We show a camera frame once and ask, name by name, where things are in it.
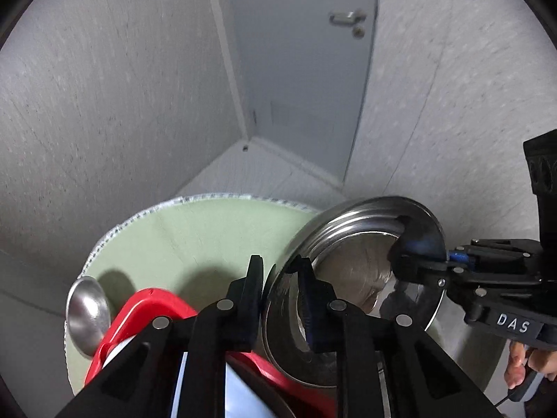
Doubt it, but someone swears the grey door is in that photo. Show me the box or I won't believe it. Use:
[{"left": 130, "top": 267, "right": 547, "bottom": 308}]
[{"left": 212, "top": 0, "right": 380, "bottom": 184}]

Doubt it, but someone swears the small steel bowl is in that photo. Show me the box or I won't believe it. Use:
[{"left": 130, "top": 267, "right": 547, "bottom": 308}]
[{"left": 65, "top": 276, "right": 112, "bottom": 358}]

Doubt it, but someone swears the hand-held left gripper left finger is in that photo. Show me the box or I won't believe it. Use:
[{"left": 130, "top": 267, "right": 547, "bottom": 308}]
[{"left": 54, "top": 255, "right": 264, "bottom": 418}]

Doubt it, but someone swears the large steel plate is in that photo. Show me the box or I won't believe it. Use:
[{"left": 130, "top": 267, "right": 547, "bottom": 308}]
[{"left": 261, "top": 196, "right": 449, "bottom": 389}]

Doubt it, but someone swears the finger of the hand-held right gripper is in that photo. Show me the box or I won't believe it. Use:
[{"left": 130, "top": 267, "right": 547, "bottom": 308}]
[
  {"left": 387, "top": 215, "right": 484, "bottom": 315},
  {"left": 447, "top": 239, "right": 543, "bottom": 289}
]

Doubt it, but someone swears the metal door handle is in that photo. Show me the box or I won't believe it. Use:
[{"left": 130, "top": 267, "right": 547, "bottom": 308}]
[{"left": 329, "top": 9, "right": 367, "bottom": 27}]

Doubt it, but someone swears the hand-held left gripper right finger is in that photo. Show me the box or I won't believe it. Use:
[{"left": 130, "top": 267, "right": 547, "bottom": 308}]
[{"left": 287, "top": 257, "right": 504, "bottom": 418}]

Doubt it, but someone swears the red plastic dish basket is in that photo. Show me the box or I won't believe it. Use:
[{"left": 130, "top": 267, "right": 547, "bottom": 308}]
[{"left": 85, "top": 287, "right": 338, "bottom": 418}]

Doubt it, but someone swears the green round table mat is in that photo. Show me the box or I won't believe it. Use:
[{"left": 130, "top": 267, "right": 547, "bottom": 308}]
[{"left": 64, "top": 194, "right": 501, "bottom": 401}]

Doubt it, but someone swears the person's right hand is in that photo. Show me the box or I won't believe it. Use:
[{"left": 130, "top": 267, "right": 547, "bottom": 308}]
[{"left": 505, "top": 342, "right": 557, "bottom": 389}]

